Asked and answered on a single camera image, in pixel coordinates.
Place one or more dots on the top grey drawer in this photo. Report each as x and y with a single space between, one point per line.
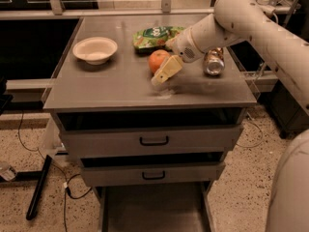
150 132

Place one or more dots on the crushed silver soda can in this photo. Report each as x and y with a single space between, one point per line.
213 63

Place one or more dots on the black floor stand bar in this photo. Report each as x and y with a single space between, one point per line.
33 207

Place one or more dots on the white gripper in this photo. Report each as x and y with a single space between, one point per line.
182 46

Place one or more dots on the bottom grey open drawer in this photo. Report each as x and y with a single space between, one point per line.
179 207

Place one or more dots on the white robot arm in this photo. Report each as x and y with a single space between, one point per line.
288 56

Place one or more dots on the orange fruit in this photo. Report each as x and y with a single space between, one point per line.
156 59

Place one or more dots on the grey drawer cabinet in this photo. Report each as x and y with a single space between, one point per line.
124 83

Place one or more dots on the middle grey drawer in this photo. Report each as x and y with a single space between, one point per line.
155 169

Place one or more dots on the white paper bowl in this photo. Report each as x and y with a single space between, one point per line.
95 50

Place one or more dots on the green chip bag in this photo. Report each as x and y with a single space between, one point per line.
152 39

